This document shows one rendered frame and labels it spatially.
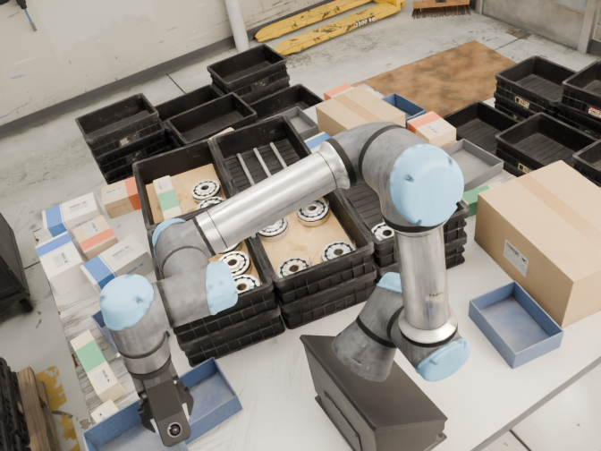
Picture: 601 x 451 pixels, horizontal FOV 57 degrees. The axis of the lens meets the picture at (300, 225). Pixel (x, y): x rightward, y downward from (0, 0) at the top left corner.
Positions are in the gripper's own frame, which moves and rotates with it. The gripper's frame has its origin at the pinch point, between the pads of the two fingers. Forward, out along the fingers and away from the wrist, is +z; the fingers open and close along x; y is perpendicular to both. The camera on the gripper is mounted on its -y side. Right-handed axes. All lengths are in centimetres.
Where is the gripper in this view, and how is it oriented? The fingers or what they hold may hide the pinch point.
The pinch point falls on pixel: (176, 433)
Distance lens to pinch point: 108.1
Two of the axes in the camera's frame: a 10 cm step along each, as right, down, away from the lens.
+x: -8.8, 3.4, -3.4
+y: -4.8, -5.4, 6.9
